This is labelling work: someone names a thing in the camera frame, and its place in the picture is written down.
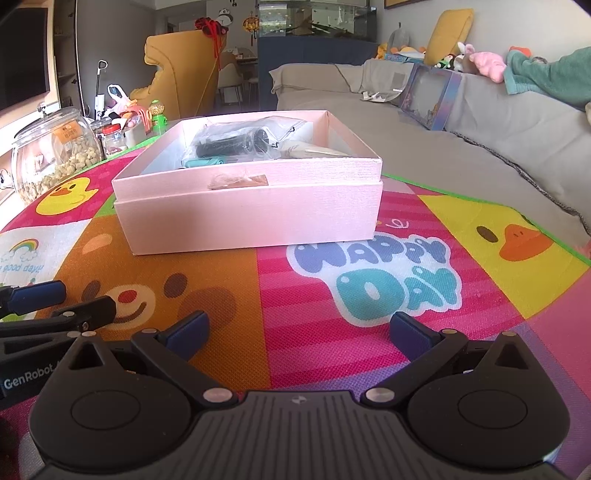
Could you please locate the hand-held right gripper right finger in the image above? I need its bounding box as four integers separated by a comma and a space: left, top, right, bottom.
361, 311, 531, 408

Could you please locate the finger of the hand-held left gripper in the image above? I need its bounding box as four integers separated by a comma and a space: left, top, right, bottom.
0, 295, 117, 342
0, 280, 65, 319

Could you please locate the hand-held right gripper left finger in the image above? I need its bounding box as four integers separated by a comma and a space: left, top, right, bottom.
65, 311, 238, 408

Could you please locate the pink cardboard box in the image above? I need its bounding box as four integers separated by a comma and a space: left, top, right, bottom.
112, 109, 384, 256

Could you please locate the black item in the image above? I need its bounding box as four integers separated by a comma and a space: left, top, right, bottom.
187, 119, 308, 162

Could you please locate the cream tube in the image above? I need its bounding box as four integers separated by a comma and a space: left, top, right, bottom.
276, 138, 349, 160

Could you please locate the colourful cartoon play mat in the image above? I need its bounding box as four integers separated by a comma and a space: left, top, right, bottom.
0, 154, 591, 480

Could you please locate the glass jar of nuts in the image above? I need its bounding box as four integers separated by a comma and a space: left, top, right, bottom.
11, 107, 102, 204

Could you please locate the small red-lidded plastic jar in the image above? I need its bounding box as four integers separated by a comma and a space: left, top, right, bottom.
100, 124, 129, 158

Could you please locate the grey sofa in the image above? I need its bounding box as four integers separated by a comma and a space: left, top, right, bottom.
269, 58, 591, 250

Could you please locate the green gumball toy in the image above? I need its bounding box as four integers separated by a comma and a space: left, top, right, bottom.
148, 99, 171, 136

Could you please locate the white plastic bag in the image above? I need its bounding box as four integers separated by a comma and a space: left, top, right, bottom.
107, 84, 133, 112

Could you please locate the purple picture box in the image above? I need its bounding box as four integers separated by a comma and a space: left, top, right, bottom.
399, 65, 462, 132

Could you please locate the black television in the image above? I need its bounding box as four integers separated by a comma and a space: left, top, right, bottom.
0, 7, 51, 114

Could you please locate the yellow armchair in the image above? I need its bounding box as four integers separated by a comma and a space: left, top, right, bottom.
129, 31, 229, 121

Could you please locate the dining chair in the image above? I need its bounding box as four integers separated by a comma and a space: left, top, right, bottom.
217, 52, 243, 109

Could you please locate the pink plush toy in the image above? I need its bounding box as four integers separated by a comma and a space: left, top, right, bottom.
471, 51, 509, 84

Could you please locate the white bunny plush toy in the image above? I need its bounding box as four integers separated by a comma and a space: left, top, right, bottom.
455, 41, 481, 75

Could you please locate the yellow plush toy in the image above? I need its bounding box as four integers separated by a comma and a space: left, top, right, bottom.
376, 42, 428, 61

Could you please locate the teal blanket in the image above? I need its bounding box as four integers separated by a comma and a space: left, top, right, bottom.
503, 46, 591, 112

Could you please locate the grey plush toy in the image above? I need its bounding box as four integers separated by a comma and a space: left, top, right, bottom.
388, 25, 410, 51

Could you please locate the yellow cushion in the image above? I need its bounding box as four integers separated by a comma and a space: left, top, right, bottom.
424, 8, 475, 68

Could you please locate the red decoration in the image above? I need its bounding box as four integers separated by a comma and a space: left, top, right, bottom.
194, 17, 229, 38

